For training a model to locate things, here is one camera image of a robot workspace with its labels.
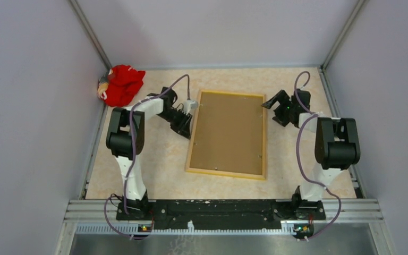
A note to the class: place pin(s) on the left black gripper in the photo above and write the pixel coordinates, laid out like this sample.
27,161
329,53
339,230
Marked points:
183,127

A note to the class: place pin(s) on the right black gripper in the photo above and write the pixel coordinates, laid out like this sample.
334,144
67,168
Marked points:
281,97

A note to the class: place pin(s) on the yellow wooden picture frame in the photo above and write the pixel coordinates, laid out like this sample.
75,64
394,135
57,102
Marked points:
190,151

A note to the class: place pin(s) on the brown cardboard backing board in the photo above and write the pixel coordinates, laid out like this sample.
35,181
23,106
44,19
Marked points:
228,133

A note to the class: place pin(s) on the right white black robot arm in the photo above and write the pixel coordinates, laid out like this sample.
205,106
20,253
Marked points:
336,149

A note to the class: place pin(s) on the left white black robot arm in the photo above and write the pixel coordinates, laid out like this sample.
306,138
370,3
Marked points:
126,138

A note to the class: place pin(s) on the red crumpled cloth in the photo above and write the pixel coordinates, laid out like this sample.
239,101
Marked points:
120,85

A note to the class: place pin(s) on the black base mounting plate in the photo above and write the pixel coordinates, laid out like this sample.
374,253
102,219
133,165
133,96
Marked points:
230,214

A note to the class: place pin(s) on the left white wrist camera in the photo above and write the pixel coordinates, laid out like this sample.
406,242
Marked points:
189,105

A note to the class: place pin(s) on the aluminium rail with cable duct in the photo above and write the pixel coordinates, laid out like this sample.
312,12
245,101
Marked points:
91,217

